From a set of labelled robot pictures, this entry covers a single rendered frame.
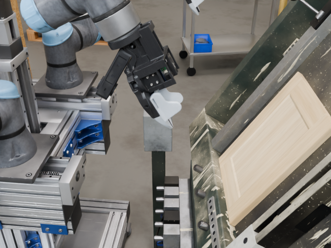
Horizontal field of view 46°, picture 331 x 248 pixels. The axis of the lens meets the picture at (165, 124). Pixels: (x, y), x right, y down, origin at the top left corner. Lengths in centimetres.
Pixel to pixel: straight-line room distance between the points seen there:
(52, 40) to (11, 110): 47
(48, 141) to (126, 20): 68
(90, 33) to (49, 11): 91
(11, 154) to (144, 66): 60
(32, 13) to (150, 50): 22
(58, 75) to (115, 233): 88
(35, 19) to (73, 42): 81
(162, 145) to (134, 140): 143
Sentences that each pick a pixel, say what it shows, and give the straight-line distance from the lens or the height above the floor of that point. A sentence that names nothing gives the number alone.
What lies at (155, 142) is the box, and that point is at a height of 80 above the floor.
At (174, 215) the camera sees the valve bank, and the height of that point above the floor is 77.
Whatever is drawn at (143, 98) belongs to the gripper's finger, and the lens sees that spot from 71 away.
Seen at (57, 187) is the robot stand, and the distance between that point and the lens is 119.
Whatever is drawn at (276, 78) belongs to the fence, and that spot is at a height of 118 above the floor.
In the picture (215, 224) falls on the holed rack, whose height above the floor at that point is 89.
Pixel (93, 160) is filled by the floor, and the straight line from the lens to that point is 289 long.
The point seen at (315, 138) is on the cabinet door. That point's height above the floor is 119.
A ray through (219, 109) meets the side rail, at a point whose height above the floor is 93.
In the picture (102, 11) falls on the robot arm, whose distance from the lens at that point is 67.
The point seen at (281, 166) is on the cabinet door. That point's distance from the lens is 109.
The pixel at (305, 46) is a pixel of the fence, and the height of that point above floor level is 130.
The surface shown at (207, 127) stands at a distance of 154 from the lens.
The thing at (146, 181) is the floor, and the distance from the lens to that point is 266.
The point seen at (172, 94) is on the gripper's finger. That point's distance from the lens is 77.
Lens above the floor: 173
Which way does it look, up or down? 32 degrees down
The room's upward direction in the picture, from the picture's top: straight up
